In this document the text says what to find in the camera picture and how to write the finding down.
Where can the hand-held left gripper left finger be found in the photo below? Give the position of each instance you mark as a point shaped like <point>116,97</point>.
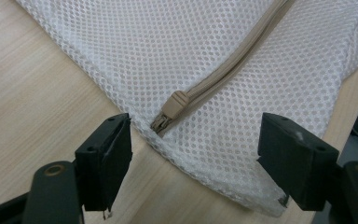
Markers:
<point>104,165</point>

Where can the white mesh laundry bag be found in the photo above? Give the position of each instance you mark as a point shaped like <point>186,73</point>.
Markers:
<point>199,74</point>

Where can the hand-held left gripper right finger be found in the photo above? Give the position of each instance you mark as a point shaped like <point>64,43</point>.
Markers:
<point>295,161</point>

